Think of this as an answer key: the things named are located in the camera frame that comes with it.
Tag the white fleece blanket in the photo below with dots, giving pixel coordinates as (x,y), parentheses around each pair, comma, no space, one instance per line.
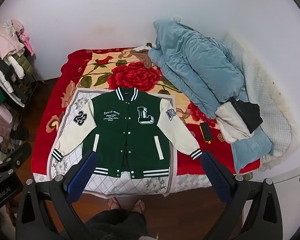
(231,124)

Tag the black phone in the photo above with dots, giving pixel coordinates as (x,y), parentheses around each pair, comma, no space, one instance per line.
(206,133)

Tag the white textured pillow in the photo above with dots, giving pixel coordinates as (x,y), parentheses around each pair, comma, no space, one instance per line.
(278,120)

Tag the clothes rack with folded clothes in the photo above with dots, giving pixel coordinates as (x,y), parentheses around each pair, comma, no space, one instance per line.
(18,83)

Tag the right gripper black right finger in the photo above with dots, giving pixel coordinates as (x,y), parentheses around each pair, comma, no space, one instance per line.
(264,219)

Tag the person's right foot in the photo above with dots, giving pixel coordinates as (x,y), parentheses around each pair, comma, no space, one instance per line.
(139,206)

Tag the person's dark trousers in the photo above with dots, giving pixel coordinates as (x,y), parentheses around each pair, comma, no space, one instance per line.
(117,224)

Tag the green white varsity jacket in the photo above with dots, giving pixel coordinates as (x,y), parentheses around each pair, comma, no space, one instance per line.
(130,131)

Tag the person's left foot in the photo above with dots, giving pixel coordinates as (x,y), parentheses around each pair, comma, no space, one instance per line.
(113,203)

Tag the white cabinet with handle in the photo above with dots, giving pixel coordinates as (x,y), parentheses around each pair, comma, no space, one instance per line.
(287,186)

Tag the black folded garment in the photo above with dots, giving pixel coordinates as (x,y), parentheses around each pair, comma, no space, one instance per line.
(249,112)

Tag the white diamond pattern mat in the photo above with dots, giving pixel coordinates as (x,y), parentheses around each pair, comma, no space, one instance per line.
(104,186)

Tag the person's foot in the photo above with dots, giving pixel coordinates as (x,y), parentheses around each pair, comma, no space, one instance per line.
(139,206)
(113,203)

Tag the red floral blanket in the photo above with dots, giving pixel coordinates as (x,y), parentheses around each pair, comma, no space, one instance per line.
(127,68)

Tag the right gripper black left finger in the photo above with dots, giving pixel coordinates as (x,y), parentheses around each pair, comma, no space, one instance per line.
(34,220)

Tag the light blue duvet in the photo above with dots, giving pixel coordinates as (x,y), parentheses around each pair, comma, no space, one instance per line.
(204,70)

